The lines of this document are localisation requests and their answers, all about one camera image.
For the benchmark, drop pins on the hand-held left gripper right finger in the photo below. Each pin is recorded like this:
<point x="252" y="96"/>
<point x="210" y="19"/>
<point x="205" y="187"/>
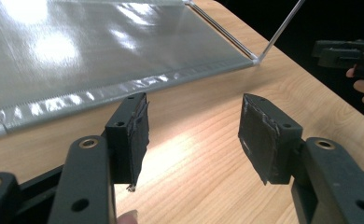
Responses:
<point x="268" y="140"/>

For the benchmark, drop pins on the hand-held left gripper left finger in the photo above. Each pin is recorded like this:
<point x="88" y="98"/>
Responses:
<point x="130" y="140"/>

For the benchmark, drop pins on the grey two-tier shoe rack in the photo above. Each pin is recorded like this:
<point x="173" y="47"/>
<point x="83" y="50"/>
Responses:
<point x="93" y="53"/>

